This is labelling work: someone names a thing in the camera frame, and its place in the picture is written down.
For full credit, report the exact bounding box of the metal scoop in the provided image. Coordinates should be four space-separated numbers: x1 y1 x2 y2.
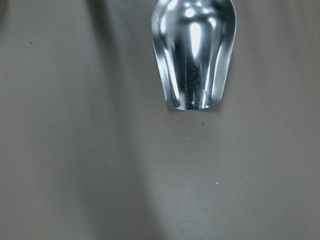
151 0 237 111

